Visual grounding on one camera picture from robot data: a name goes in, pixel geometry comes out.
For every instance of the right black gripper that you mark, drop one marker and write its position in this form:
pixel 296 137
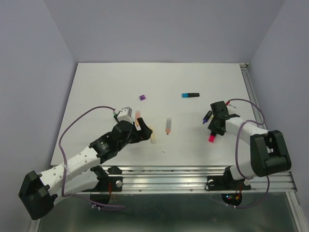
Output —
pixel 212 126

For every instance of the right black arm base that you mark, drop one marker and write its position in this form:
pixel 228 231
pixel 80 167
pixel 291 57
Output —
pixel 232 189

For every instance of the pink highlighter black body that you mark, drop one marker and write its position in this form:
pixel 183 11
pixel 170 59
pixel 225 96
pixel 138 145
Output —
pixel 212 137

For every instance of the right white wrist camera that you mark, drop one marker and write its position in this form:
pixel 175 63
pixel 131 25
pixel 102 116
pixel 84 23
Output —
pixel 232 109

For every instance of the aluminium front rail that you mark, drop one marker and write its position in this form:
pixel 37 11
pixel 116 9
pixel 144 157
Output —
pixel 190 179

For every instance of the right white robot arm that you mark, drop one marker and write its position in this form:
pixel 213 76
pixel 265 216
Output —
pixel 268 150

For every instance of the aluminium right side rail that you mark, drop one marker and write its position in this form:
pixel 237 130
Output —
pixel 251 92

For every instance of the blue highlighter black body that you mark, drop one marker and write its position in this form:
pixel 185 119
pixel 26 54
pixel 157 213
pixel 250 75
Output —
pixel 190 95

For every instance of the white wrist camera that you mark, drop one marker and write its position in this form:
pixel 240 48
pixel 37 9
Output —
pixel 232 109
pixel 125 114

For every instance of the purple highlighter cap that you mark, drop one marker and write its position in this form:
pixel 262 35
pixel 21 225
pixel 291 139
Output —
pixel 142 97

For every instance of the peach pastel highlighter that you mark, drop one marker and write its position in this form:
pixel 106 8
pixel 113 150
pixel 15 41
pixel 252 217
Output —
pixel 168 125

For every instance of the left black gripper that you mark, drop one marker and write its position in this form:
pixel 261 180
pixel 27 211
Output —
pixel 143 135

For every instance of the aluminium rail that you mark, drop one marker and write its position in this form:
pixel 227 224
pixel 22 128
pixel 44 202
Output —
pixel 190 179
pixel 251 92

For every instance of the yellow pastel highlighter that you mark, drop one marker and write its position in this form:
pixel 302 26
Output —
pixel 152 137

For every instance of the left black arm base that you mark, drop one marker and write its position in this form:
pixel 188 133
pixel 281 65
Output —
pixel 101 185

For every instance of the orange pastel highlighter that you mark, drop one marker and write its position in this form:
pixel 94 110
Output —
pixel 137 116

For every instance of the purple highlighter black body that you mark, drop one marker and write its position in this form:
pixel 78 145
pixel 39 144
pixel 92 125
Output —
pixel 207 116

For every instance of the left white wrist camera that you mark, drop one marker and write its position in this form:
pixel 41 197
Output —
pixel 125 114

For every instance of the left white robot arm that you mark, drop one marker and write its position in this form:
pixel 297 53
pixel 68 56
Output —
pixel 40 192

